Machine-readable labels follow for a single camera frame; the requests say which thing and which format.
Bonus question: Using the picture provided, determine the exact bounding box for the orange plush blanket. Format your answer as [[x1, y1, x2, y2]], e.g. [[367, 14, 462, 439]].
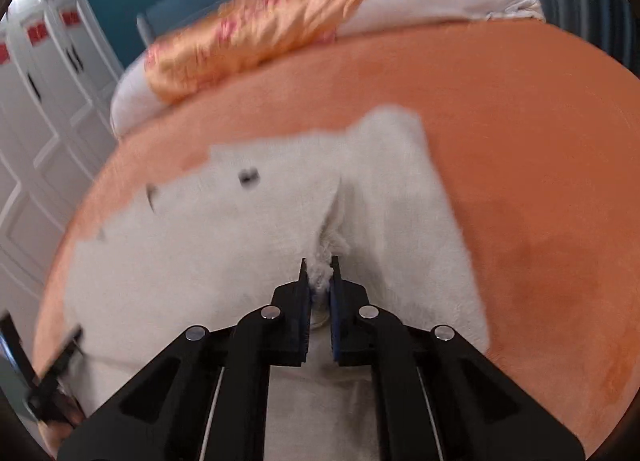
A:
[[32, 21, 640, 461]]

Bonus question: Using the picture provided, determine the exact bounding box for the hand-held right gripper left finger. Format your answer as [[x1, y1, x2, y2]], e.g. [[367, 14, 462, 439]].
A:
[[57, 258, 310, 461]]

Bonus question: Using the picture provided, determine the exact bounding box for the white wardrobe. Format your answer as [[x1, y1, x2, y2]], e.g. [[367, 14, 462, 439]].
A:
[[0, 0, 126, 322]]

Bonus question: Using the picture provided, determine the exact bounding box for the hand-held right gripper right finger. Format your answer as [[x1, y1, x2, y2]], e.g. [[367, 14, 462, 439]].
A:
[[329, 256, 583, 461]]

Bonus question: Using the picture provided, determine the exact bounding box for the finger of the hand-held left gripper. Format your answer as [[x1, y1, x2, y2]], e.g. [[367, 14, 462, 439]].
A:
[[37, 324, 84, 388]]

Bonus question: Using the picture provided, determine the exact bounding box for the white fluffy garment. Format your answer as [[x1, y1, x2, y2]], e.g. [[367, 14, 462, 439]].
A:
[[65, 108, 491, 461]]

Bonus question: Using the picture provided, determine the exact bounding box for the gold floral satin pillow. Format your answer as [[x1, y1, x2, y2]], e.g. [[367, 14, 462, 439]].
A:
[[144, 0, 376, 104]]

